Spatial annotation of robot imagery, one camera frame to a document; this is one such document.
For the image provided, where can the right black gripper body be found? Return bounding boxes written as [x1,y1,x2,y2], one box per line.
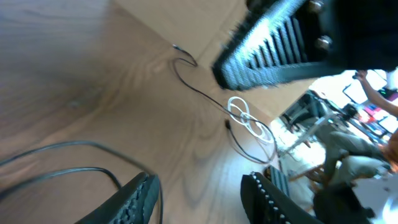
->
[320,0,397,70]

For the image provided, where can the person in background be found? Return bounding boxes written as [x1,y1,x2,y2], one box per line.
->
[323,70,398,187]

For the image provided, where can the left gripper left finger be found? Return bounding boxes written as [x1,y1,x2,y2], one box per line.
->
[76,172,160,224]

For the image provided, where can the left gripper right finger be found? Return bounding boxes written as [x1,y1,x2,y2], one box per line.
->
[240,172,322,224]

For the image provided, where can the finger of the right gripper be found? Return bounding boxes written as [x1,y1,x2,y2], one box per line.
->
[212,0,345,91]

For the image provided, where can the white USB cable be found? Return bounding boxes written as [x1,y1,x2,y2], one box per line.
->
[226,96,275,144]

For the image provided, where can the black USB cable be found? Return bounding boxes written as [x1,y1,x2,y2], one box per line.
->
[0,140,164,224]
[172,44,278,165]

